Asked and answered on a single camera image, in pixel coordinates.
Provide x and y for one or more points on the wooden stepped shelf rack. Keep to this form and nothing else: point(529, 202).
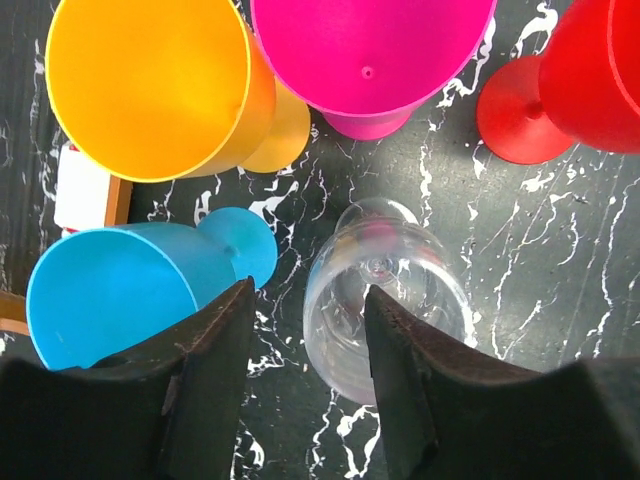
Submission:
point(87, 195)

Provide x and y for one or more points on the clear glass wine glass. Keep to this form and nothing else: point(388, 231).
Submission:
point(376, 242)

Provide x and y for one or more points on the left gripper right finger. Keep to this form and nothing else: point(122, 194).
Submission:
point(448, 411)

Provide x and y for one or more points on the red plastic wine glass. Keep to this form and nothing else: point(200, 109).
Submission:
point(584, 88)

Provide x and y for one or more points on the magenta plastic wine glass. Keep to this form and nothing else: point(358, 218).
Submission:
point(368, 65)

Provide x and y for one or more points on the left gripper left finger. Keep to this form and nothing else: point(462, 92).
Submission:
point(166, 408)

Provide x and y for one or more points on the blue plastic wine glass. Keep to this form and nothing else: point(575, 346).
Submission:
point(97, 292)

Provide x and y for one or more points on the yellow orange plastic wine glass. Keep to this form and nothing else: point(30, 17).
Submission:
point(154, 91)

